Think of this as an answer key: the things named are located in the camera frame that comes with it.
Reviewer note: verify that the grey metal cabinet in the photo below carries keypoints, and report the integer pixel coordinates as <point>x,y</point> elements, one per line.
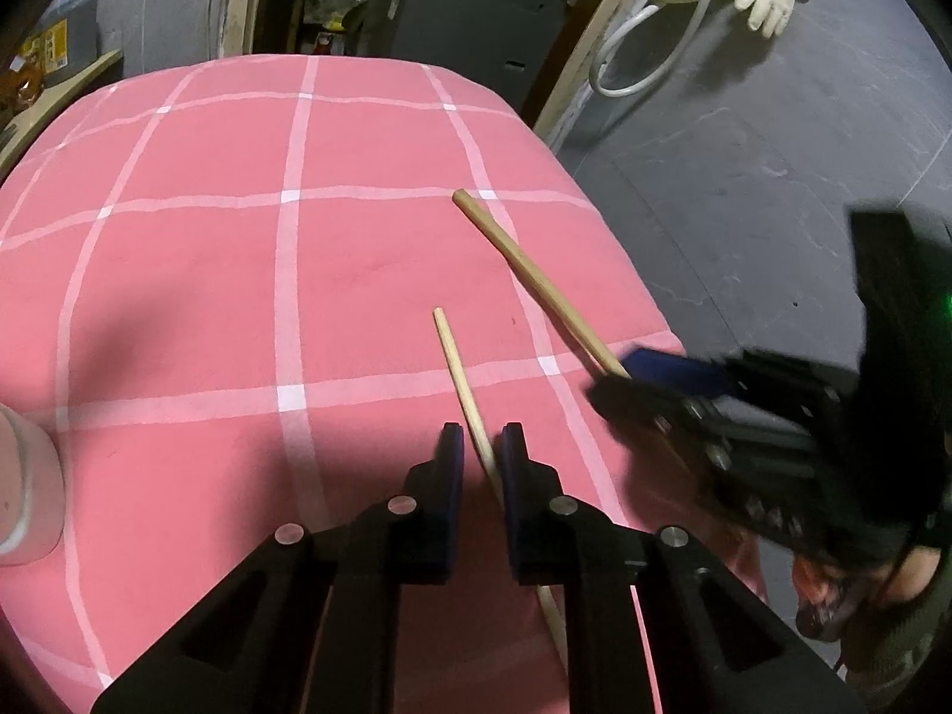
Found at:
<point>461,30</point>

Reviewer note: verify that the person's right forearm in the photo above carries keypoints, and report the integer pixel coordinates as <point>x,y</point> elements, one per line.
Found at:
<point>907,647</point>

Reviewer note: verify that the plain wooden chopstick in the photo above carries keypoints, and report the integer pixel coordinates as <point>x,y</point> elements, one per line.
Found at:
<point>461,379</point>

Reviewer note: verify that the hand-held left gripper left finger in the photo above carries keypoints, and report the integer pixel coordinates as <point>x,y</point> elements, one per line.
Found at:
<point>450,461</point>

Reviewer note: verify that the thick wooden stick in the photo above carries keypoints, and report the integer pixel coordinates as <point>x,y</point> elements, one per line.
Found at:
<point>535,279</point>

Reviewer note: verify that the person's right hand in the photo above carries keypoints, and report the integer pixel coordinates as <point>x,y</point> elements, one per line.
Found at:
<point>833,599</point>

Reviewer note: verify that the white bottle red label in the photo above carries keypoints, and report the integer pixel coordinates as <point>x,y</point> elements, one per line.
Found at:
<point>331,36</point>

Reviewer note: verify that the translucent white cup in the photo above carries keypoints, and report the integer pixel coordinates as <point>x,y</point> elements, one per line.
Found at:
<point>26,483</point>

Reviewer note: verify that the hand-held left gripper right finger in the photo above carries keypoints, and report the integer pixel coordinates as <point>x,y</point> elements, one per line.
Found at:
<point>513,476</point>

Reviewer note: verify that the clear oil jug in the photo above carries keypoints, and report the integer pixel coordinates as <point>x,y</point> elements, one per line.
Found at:
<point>71,44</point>

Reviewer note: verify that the orange brown packet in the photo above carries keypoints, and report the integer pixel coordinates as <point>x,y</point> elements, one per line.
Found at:
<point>21,85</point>

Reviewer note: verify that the pink checkered tablecloth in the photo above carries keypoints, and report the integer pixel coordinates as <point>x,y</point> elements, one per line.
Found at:
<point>186,297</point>

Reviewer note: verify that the wooden door frame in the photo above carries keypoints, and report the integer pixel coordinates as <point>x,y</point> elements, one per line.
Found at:
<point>587,52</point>

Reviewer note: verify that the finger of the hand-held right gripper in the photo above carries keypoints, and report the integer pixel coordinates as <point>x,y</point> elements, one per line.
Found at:
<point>669,368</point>
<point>639,405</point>

